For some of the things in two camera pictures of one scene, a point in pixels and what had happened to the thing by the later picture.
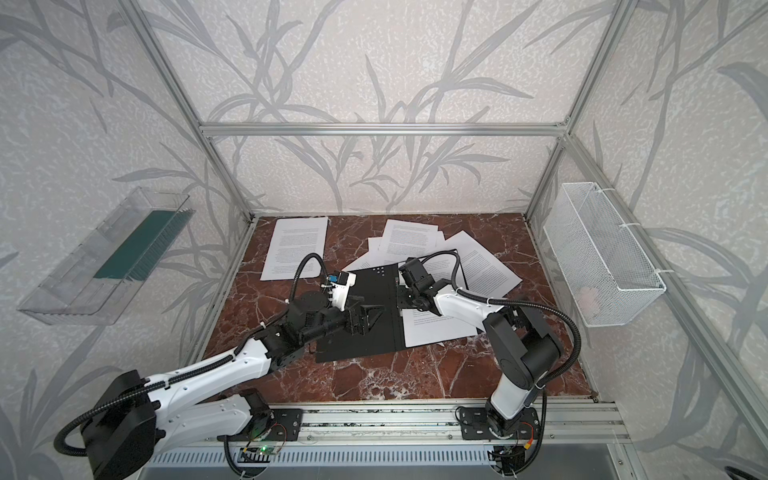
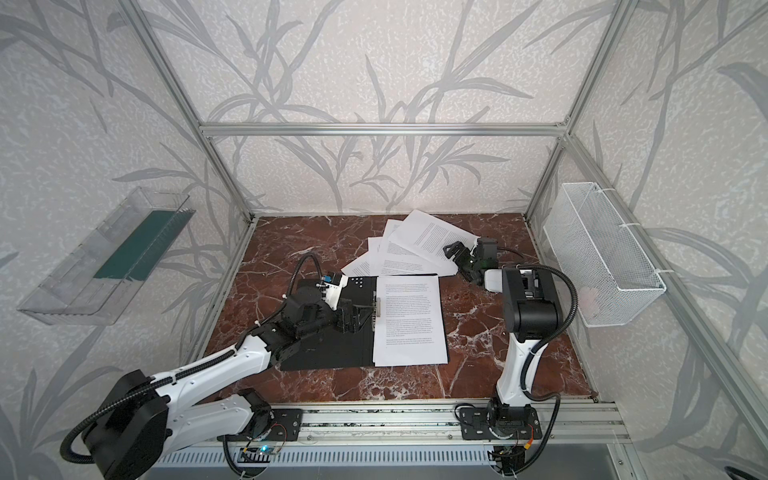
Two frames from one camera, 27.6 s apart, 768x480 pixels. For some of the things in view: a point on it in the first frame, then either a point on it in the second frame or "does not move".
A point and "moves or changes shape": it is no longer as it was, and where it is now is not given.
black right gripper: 411,294 to 471,261
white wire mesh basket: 608,274 does not move
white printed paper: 291,240 to 409,331
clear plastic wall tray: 102,277 does not move
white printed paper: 480,272 moves or changes shape
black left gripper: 350,316 does not move
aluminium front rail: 401,424 does not move
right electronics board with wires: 509,460 does not move
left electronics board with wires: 271,442 does not move
